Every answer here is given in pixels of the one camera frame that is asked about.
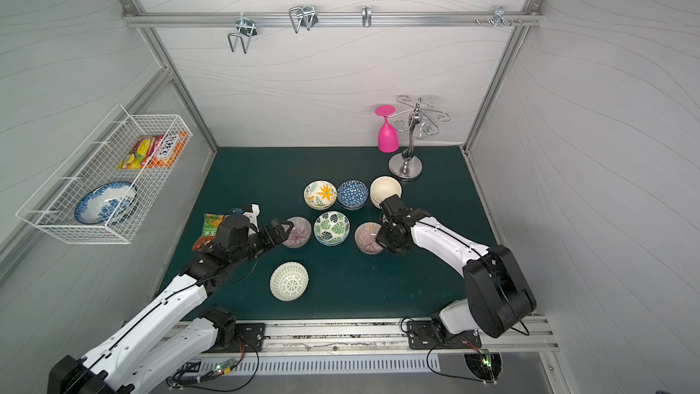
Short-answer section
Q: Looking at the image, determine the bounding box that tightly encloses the green leaf bowl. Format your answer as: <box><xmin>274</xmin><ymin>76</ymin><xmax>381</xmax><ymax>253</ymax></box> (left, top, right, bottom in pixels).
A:
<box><xmin>313</xmin><ymin>211</ymin><xmax>350</xmax><ymax>246</ymax></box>

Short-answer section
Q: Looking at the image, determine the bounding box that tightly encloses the base cable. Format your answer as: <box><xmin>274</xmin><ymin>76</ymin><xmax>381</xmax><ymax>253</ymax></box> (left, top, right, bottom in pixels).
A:
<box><xmin>398</xmin><ymin>314</ymin><xmax>503</xmax><ymax>384</ymax></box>
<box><xmin>165</xmin><ymin>333</ymin><xmax>262</xmax><ymax>394</ymax></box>

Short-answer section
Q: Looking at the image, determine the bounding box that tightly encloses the blue white porcelain bowl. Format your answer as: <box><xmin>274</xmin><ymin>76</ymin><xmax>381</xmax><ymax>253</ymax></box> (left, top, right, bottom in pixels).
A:
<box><xmin>74</xmin><ymin>182</ymin><xmax>138</xmax><ymax>225</ymax></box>

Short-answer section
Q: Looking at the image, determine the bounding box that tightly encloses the right base cable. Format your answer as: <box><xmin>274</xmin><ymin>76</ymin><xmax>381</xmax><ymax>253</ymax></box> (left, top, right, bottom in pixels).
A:
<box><xmin>398</xmin><ymin>314</ymin><xmax>503</xmax><ymax>384</ymax></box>

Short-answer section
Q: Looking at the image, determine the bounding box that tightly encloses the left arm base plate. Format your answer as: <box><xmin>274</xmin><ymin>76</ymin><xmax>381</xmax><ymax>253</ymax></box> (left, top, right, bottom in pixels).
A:
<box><xmin>213</xmin><ymin>323</ymin><xmax>266</xmax><ymax>353</ymax></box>

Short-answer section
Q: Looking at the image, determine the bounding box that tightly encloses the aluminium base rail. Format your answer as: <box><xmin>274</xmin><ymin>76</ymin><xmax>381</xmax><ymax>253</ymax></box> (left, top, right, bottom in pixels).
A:
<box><xmin>136</xmin><ymin>314</ymin><xmax>560</xmax><ymax>361</ymax></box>

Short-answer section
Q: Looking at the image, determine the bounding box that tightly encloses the green snack bag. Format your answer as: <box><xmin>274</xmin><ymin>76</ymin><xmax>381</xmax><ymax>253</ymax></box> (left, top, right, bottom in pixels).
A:
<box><xmin>191</xmin><ymin>213</ymin><xmax>225</xmax><ymax>251</ymax></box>

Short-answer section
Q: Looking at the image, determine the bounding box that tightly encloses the blue triangle bowl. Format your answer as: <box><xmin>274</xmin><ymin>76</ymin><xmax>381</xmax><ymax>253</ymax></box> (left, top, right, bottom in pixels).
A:
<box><xmin>337</xmin><ymin>180</ymin><xmax>369</xmax><ymax>211</ymax></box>

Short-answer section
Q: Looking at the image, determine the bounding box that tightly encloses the purple striped bowl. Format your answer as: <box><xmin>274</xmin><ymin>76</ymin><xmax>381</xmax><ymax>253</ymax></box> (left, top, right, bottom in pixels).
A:
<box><xmin>283</xmin><ymin>216</ymin><xmax>313</xmax><ymax>249</ymax></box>

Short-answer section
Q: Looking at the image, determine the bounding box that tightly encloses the yellow flower bowl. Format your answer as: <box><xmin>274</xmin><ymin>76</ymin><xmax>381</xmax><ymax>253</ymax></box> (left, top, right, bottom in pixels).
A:
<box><xmin>304</xmin><ymin>180</ymin><xmax>337</xmax><ymax>211</ymax></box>

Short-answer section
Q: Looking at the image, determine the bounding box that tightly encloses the left base cable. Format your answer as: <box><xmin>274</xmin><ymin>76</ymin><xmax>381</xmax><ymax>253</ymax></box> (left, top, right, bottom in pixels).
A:
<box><xmin>165</xmin><ymin>333</ymin><xmax>262</xmax><ymax>394</ymax></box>

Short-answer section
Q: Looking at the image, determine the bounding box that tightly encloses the pink plastic goblet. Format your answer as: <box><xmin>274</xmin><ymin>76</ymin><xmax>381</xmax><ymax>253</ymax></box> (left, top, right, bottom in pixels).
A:
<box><xmin>375</xmin><ymin>105</ymin><xmax>399</xmax><ymax>153</ymax></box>

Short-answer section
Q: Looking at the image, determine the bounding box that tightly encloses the cream bowl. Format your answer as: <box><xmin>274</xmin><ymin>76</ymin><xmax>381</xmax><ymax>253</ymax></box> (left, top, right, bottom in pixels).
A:
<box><xmin>369</xmin><ymin>176</ymin><xmax>402</xmax><ymax>209</ymax></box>

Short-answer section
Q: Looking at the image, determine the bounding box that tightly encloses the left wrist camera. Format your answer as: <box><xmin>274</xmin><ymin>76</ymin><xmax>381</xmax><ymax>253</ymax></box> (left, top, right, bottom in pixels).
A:
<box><xmin>241</xmin><ymin>204</ymin><xmax>260</xmax><ymax>235</ymax></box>

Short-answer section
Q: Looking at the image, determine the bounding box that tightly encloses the small metal hook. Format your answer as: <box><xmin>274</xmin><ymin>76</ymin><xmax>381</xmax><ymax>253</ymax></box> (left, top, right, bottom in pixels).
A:
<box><xmin>361</xmin><ymin>5</ymin><xmax>372</xmax><ymax>28</ymax></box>

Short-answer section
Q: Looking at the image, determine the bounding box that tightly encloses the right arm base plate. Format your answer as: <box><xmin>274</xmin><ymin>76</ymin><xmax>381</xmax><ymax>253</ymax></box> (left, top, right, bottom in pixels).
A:
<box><xmin>400</xmin><ymin>317</ymin><xmax>482</xmax><ymax>351</ymax></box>

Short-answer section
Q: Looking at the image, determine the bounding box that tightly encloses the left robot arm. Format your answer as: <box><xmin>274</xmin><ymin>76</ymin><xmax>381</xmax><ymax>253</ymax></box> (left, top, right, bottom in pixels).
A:
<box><xmin>47</xmin><ymin>212</ymin><xmax>295</xmax><ymax>393</ymax></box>

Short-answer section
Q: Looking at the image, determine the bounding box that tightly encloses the metal hook right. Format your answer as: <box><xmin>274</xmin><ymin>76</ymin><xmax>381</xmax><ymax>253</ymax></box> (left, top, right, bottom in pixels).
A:
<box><xmin>474</xmin><ymin>7</ymin><xmax>522</xmax><ymax>28</ymax></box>

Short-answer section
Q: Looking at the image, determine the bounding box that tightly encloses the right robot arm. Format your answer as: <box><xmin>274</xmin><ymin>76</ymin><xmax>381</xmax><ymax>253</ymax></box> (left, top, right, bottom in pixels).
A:
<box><xmin>377</xmin><ymin>195</ymin><xmax>537</xmax><ymax>339</ymax></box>

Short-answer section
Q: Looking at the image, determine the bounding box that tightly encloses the colourful snack packet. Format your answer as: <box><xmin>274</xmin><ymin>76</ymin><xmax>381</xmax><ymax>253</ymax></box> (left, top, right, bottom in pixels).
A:
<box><xmin>116</xmin><ymin>131</ymin><xmax>189</xmax><ymax>171</ymax></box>

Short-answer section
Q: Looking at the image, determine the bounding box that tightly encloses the pink striped bowl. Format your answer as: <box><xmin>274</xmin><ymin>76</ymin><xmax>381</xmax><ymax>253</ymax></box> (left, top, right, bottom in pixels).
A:
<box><xmin>355</xmin><ymin>222</ymin><xmax>384</xmax><ymax>255</ymax></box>

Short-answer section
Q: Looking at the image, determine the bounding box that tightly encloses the chrome glass holder stand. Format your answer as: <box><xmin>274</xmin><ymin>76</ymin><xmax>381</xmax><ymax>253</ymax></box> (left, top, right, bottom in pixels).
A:
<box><xmin>388</xmin><ymin>95</ymin><xmax>451</xmax><ymax>182</ymax></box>

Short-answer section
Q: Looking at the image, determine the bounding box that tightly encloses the green lattice bowl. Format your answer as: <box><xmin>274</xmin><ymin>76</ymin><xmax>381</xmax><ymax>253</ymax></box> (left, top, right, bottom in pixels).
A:
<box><xmin>270</xmin><ymin>262</ymin><xmax>309</xmax><ymax>302</ymax></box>

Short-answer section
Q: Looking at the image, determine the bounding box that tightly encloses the aluminium cross rail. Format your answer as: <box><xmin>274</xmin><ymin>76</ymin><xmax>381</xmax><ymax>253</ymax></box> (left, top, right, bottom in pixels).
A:
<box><xmin>123</xmin><ymin>0</ymin><xmax>544</xmax><ymax>30</ymax></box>

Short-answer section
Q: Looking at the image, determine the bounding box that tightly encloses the double metal hook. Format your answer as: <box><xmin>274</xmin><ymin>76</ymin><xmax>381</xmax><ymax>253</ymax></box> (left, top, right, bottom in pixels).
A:
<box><xmin>227</xmin><ymin>14</ymin><xmax>257</xmax><ymax>54</ymax></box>

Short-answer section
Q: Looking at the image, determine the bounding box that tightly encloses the metal hook centre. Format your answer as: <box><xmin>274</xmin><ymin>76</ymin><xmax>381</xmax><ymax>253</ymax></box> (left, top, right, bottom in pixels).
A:
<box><xmin>288</xmin><ymin>5</ymin><xmax>319</xmax><ymax>34</ymax></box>

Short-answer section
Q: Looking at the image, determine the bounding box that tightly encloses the white wire basket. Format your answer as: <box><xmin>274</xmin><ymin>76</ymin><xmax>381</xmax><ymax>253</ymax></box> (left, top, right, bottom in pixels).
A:
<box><xmin>16</xmin><ymin>105</ymin><xmax>193</xmax><ymax>244</ymax></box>

